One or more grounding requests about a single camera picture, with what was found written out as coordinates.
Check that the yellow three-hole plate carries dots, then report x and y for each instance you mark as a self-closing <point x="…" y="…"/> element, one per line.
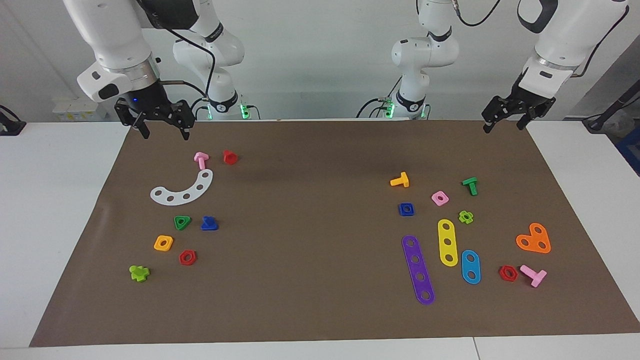
<point x="447" y="234"/>

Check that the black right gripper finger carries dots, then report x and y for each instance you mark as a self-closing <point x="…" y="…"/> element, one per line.
<point x="142" y="127"/>
<point x="185" y="130"/>

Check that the blue square plastic nut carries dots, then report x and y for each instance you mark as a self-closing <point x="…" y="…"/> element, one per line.
<point x="401" y="212"/>

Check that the orange square plastic nut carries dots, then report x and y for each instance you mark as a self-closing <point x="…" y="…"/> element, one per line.
<point x="157" y="245"/>

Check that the black clamp device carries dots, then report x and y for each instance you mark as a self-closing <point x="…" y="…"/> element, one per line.
<point x="10" y="125"/>

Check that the orange heart-shaped plate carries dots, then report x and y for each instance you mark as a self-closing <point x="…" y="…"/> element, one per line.
<point x="534" y="239"/>

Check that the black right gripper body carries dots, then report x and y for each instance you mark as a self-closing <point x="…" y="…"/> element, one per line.
<point x="145" y="100"/>

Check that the white curved perforated plate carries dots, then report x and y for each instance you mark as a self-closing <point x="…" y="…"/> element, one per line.
<point x="178" y="199"/>

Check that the red hexagonal plastic nut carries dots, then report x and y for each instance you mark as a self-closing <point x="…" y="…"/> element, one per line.
<point x="502" y="275"/>
<point x="182" y="260"/>

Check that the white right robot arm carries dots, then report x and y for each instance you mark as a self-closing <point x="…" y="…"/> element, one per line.
<point x="115" y="40"/>

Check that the brown table mat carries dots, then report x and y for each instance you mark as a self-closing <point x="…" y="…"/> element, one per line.
<point x="310" y="225"/>

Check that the green triangular plastic nut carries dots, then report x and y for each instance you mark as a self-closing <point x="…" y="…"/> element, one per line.
<point x="187" y="219"/>

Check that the blue crate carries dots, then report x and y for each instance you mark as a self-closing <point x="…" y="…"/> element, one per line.
<point x="631" y="150"/>

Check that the red plastic screw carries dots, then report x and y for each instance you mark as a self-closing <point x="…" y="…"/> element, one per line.
<point x="230" y="157"/>

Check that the blue two-hole plate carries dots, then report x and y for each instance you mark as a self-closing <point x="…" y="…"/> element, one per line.
<point x="470" y="266"/>

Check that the orange plastic screw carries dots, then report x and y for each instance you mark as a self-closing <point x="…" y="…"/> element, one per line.
<point x="400" y="181"/>

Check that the pink plastic screw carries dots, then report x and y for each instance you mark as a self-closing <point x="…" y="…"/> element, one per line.
<point x="534" y="275"/>
<point x="201" y="159"/>

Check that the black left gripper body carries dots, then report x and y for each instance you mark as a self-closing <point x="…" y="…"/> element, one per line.
<point x="525" y="100"/>

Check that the purple four-hole plate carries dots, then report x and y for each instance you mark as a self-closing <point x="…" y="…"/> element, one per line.
<point x="418" y="268"/>

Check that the lime green flower nut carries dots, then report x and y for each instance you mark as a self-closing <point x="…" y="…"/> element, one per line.
<point x="461" y="218"/>

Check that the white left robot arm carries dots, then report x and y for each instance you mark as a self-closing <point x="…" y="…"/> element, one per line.
<point x="565" y="35"/>

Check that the pink square plastic nut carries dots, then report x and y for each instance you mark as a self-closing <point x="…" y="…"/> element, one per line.
<point x="435" y="201"/>

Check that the green plastic screw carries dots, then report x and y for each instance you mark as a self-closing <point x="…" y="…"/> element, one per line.
<point x="470" y="184"/>

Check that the lime green cross-head screw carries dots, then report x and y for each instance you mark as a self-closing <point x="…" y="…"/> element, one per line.
<point x="139" y="273"/>

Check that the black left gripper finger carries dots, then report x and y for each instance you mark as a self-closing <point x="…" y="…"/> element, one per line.
<point x="525" y="122"/>
<point x="488" y="125"/>

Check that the black pole stand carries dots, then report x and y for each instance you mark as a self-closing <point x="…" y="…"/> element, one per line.
<point x="612" y="107"/>

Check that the white power strip box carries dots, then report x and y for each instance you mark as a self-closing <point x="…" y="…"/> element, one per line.
<point x="80" y="109"/>

